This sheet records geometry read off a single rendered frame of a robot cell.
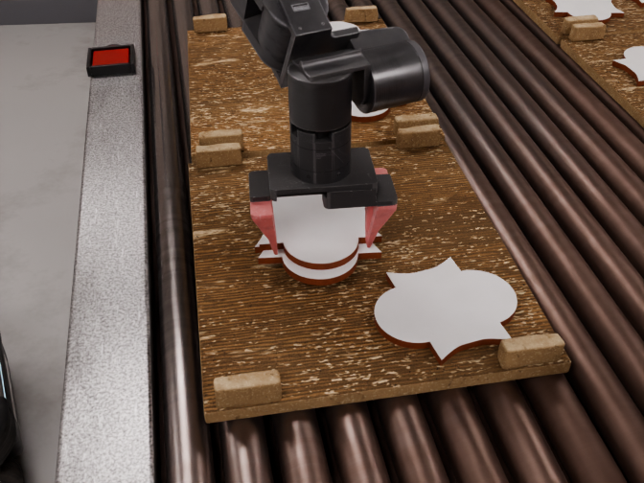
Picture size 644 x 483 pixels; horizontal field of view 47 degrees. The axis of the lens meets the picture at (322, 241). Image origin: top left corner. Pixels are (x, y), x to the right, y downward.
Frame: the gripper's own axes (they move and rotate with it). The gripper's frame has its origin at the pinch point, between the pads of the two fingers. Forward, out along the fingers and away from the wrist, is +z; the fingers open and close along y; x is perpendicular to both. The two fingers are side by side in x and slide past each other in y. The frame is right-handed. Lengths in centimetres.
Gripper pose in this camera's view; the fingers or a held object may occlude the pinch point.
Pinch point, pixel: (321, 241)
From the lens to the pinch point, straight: 76.7
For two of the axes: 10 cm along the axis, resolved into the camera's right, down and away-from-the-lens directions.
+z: 0.1, 7.8, 6.3
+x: 1.1, 6.2, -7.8
